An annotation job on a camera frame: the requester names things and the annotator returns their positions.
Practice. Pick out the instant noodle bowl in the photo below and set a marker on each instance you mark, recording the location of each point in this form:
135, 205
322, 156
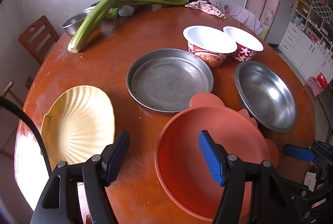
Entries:
209, 44
247, 44

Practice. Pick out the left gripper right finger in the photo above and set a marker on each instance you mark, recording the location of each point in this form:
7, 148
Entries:
269, 200

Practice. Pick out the pink jacket on chair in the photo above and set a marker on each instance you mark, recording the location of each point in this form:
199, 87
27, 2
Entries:
239, 13

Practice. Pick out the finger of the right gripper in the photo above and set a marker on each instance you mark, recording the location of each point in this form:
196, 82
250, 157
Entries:
299, 153

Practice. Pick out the fruit in white foam net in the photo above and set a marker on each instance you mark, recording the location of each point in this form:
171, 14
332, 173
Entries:
126, 11

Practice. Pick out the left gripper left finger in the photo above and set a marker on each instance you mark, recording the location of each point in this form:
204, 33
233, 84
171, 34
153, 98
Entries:
59, 201

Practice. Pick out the green leafy vegetable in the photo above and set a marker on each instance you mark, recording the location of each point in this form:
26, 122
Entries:
112, 14

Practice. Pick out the large steel bowl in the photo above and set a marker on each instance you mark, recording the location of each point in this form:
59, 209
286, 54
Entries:
266, 96

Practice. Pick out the pink kids stool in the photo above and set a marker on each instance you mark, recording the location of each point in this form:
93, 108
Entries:
316, 84

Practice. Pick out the white cabinet shelf unit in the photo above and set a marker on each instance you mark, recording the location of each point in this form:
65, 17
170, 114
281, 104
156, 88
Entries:
307, 41

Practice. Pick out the near celery bunch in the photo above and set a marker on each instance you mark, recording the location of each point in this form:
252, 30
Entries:
89, 24

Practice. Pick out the curved-back wooden chair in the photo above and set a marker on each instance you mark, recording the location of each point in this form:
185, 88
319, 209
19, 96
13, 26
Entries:
4, 93

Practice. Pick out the orange plastic plate with ears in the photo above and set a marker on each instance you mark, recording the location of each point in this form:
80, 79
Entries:
188, 169

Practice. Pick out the brown wooden slat chair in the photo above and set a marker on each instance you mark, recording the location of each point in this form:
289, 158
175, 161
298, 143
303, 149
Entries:
38, 38

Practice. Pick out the small steel bowl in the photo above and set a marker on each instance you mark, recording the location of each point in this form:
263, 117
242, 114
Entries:
72, 25

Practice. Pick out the steel pan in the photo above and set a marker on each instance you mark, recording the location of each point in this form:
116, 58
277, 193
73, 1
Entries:
164, 80

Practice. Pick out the yellow shell-shaped plate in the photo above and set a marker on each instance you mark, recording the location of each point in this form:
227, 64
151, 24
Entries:
80, 124

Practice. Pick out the pink cloth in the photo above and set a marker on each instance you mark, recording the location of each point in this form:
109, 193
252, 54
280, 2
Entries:
205, 7

